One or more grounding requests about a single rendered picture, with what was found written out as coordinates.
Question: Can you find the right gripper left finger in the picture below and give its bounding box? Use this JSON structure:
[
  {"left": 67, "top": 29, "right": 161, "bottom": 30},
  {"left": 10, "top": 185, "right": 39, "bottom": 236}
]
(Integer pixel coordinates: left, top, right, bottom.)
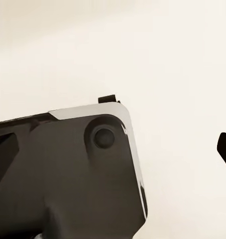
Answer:
[{"left": 0, "top": 132, "right": 19, "bottom": 182}]

